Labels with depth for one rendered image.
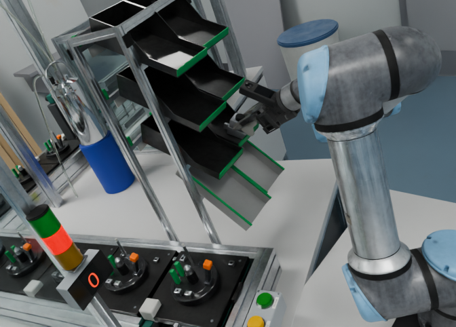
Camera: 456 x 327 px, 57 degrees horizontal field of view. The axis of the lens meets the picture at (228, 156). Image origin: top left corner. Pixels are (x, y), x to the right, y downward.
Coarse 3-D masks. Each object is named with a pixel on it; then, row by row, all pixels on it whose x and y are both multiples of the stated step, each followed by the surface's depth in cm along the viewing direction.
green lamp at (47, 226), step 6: (48, 210) 88; (42, 216) 87; (48, 216) 88; (54, 216) 90; (30, 222) 87; (36, 222) 87; (42, 222) 87; (48, 222) 88; (54, 222) 89; (36, 228) 88; (42, 228) 88; (48, 228) 88; (54, 228) 89; (42, 234) 88; (48, 234) 89
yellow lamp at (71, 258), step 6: (72, 240) 95; (72, 246) 93; (66, 252) 92; (72, 252) 93; (78, 252) 95; (60, 258) 92; (66, 258) 92; (72, 258) 93; (78, 258) 94; (60, 264) 93; (66, 264) 93; (72, 264) 93; (78, 264) 94
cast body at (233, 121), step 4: (236, 116) 130; (240, 116) 130; (244, 116) 130; (232, 120) 130; (236, 120) 130; (224, 124) 134; (228, 124) 134; (232, 124) 130; (224, 128) 136; (228, 128) 132; (232, 128) 132; (228, 132) 133; (232, 132) 133; (236, 132) 132; (240, 132) 131; (244, 132) 130; (236, 136) 133; (240, 136) 132; (244, 136) 131
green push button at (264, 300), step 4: (264, 292) 108; (260, 296) 107; (264, 296) 107; (268, 296) 107; (256, 300) 107; (260, 300) 106; (264, 300) 106; (268, 300) 106; (272, 300) 106; (260, 304) 106; (264, 304) 105; (268, 304) 105
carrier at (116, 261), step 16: (112, 256) 130; (144, 256) 136; (160, 256) 133; (176, 256) 133; (112, 272) 130; (128, 272) 129; (144, 272) 127; (160, 272) 127; (112, 288) 125; (128, 288) 124; (144, 288) 124; (112, 304) 122; (128, 304) 120
